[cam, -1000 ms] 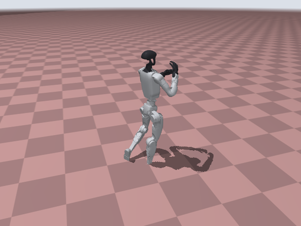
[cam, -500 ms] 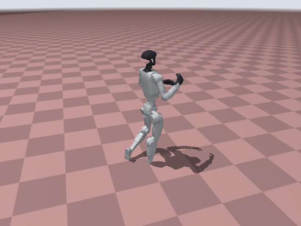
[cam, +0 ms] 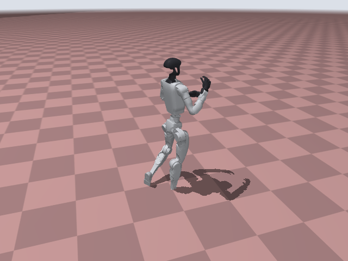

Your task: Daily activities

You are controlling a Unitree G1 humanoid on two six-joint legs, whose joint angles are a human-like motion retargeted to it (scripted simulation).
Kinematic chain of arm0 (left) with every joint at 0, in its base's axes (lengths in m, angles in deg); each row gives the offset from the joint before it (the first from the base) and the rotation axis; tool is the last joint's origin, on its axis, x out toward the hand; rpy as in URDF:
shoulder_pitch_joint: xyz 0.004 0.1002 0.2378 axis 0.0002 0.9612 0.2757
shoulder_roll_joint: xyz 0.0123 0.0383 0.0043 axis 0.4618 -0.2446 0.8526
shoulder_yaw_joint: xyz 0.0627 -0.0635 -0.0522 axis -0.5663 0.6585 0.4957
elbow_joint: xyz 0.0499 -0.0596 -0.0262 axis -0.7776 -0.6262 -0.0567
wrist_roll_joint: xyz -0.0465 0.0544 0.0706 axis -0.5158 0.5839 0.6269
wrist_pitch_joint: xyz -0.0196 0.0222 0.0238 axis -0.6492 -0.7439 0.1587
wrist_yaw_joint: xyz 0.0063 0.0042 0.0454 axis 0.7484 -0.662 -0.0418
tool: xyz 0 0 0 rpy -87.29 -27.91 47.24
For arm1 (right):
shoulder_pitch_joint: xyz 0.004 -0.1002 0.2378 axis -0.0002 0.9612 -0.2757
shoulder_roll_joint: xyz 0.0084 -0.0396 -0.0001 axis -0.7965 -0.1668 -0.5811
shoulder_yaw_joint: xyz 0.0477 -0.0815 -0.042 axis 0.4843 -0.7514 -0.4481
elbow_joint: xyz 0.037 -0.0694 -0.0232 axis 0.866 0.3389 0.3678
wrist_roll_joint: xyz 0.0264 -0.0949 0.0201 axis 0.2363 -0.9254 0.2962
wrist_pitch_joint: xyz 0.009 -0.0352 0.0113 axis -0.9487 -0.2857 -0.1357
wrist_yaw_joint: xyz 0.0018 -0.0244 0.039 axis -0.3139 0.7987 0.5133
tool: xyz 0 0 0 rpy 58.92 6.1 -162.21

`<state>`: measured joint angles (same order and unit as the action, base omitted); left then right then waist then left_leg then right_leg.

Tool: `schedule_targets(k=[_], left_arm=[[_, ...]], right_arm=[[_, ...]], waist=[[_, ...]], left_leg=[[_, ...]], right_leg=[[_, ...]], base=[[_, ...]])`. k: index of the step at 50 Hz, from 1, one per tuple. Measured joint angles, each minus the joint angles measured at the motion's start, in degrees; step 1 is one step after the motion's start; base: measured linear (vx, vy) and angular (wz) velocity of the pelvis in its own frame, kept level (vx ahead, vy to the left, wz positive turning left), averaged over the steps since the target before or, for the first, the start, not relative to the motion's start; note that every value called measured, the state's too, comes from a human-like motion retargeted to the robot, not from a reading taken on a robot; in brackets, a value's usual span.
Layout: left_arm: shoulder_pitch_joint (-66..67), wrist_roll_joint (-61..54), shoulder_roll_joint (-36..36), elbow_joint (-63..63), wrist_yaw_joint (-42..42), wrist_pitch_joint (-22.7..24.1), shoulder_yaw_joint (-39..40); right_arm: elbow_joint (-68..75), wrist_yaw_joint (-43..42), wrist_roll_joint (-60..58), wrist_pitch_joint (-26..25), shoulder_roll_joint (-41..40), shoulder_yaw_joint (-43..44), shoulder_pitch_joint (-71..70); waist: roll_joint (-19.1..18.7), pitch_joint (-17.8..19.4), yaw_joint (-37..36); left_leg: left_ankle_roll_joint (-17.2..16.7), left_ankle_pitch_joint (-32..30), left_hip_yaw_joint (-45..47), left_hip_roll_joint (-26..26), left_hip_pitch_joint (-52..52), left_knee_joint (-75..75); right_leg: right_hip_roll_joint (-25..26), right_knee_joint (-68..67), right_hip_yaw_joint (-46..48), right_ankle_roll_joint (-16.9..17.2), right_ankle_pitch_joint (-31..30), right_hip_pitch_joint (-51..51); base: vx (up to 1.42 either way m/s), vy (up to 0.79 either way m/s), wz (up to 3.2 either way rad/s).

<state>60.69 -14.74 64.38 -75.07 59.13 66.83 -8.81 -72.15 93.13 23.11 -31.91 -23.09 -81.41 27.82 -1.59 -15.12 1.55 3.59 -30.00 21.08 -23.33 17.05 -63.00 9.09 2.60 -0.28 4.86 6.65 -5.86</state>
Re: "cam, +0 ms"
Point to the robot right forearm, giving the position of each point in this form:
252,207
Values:
199,103

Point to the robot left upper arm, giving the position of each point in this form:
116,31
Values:
161,91

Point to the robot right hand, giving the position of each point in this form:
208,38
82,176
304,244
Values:
206,84

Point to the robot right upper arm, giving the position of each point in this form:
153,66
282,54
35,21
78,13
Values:
183,92

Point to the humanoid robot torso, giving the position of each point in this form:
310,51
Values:
174,105

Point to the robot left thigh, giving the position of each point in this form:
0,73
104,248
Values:
169,138

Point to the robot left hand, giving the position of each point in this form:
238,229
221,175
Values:
194,93

